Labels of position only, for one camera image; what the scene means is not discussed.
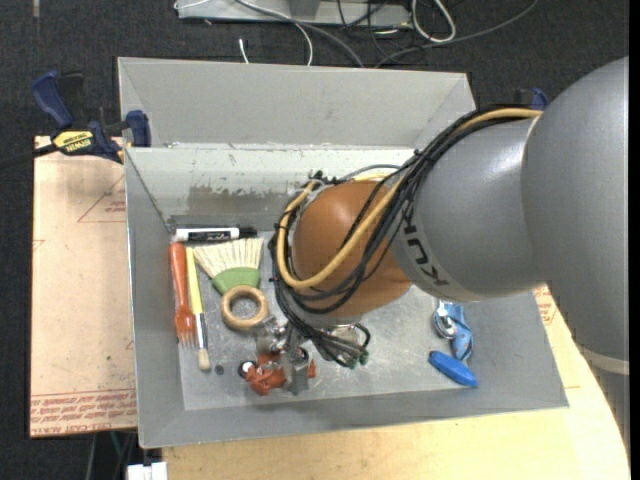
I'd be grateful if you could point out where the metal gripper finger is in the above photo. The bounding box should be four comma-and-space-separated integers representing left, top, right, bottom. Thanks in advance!
281, 355, 311, 397
253, 317, 287, 353

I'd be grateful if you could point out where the orange toy animal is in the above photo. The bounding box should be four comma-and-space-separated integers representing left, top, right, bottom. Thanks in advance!
243, 351, 318, 397

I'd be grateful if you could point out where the orange plastic fork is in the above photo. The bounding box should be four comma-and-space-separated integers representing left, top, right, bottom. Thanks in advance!
168, 241, 197, 347

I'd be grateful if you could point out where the black and white marker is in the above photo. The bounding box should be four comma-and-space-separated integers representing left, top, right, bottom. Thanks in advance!
172, 224, 259, 244

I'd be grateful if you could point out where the blue oval block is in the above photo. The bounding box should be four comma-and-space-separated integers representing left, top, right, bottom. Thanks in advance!
428, 350, 479, 389

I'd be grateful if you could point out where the brown cardboard board red print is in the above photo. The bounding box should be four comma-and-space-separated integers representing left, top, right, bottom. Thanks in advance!
29, 135, 560, 439

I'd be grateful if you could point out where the grey metal bin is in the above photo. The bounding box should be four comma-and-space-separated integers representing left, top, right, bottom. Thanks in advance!
117, 56, 570, 450

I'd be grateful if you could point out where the pale wooden ring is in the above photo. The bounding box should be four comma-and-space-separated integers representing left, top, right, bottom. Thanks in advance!
219, 285, 271, 332

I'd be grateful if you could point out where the straw brush green handle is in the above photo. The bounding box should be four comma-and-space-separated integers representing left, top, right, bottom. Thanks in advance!
192, 237, 265, 297

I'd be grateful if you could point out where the yellow handled paintbrush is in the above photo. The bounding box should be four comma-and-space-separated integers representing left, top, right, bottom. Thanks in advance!
184, 246, 213, 372

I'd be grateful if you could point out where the light blue dotted strap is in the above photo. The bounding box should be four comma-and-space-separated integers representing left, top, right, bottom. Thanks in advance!
431, 299, 474, 362

